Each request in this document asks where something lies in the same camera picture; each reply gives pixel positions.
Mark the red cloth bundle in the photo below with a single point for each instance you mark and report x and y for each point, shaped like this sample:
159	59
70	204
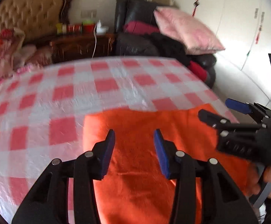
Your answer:
197	70

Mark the yellow lidded jar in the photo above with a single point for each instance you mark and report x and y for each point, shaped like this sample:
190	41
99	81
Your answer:
59	27

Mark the pink checkered tablecloth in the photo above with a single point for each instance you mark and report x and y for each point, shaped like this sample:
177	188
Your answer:
42	112

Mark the tufted brown headboard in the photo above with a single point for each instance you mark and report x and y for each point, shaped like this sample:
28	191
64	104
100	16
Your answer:
36	18

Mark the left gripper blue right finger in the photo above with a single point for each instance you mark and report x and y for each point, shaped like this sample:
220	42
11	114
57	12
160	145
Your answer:
177	165

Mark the pink floral pillow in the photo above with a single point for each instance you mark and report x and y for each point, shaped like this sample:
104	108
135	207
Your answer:
197	38

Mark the person's right hand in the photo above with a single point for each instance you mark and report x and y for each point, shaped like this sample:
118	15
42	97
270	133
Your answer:
253	188

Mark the red wardrobe tassel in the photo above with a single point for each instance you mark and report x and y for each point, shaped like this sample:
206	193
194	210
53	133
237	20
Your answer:
195	4

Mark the maroon cushion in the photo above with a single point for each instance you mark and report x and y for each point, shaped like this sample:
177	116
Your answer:
139	28

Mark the red container on nightstand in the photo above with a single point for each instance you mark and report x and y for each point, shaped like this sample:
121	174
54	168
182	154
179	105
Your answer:
88	26

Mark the dark wooden nightstand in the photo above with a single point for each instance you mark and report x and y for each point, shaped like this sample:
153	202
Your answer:
74	47

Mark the orange pants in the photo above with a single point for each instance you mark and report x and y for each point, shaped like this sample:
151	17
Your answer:
134	189

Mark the white device on nightstand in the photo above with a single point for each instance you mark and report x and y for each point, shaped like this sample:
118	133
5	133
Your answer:
100	29

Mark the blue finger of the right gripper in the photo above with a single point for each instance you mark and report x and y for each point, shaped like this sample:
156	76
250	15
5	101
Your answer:
238	106
211	119

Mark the white wardrobe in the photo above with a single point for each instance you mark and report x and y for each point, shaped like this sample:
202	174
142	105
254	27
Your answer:
243	70

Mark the wall socket plate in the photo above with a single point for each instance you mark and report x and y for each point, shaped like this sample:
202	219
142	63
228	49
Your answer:
88	14

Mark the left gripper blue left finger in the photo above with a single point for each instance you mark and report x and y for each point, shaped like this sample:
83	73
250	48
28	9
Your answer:
89	166

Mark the floral folded quilt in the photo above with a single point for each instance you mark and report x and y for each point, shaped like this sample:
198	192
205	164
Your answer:
11	41

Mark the black leather armchair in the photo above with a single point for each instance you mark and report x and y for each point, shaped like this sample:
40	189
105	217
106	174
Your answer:
155	44

